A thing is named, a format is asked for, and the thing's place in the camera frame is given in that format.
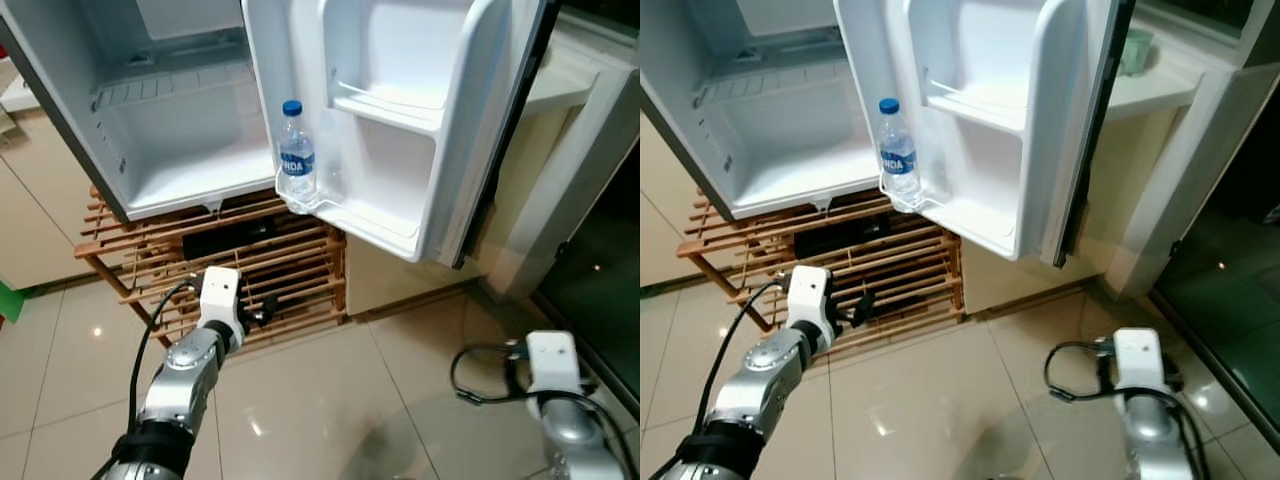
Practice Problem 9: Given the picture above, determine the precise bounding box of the sliding glass door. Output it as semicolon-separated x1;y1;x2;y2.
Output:
1150;150;1280;451
535;140;641;411

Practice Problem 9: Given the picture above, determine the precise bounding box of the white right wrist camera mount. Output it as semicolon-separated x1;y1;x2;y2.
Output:
1113;328;1171;396
526;331;583;401

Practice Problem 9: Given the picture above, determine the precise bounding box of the clear water bottle blue cap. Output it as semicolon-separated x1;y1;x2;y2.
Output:
878;97;923;213
277;100;319;213

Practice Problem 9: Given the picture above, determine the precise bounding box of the beige kitchen cabinet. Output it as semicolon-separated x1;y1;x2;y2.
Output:
0;60;101;296
640;100;701;291

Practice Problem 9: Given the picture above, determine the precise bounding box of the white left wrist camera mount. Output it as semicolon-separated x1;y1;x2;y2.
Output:
788;265;836;336
198;266;246;336

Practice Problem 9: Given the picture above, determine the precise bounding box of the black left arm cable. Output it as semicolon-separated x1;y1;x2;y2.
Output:
668;280;791;480
92;280;201;480

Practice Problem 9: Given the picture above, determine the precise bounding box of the wooden wine rack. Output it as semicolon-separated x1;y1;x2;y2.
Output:
75;185;349;351
677;185;966;351

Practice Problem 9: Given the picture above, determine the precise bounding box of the black flat box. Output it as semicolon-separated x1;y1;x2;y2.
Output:
795;215;891;259
183;222;281;261

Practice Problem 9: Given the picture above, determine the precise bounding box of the green mug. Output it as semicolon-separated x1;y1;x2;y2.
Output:
1120;28;1154;76

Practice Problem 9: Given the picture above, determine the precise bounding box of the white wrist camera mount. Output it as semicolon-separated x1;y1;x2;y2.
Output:
198;266;246;336
526;331;583;401
788;265;836;336
1113;328;1171;396

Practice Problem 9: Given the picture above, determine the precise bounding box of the grey mini fridge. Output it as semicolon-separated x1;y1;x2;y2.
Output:
640;0;1136;269
0;0;561;269

